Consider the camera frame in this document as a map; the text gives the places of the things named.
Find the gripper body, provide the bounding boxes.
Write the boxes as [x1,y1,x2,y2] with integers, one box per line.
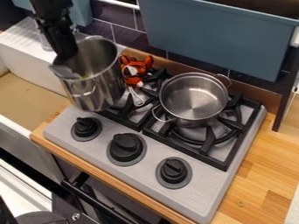
[33,13,81,66]

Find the silver pot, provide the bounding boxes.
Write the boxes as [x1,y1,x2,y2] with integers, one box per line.
[150,72,234,130]

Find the white box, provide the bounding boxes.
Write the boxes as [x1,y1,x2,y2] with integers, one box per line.
[0,17,92,98]

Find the tall silver cup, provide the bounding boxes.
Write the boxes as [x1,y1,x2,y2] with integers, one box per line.
[47,35,128,113]

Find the orange plush toy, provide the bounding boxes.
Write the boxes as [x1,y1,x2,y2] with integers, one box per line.
[117,54,156,88]

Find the silver whisk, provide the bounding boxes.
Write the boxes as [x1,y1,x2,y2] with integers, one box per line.
[126,85,146,108]

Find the toy stove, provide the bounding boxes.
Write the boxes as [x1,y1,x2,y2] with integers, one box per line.
[42,66,269,224]

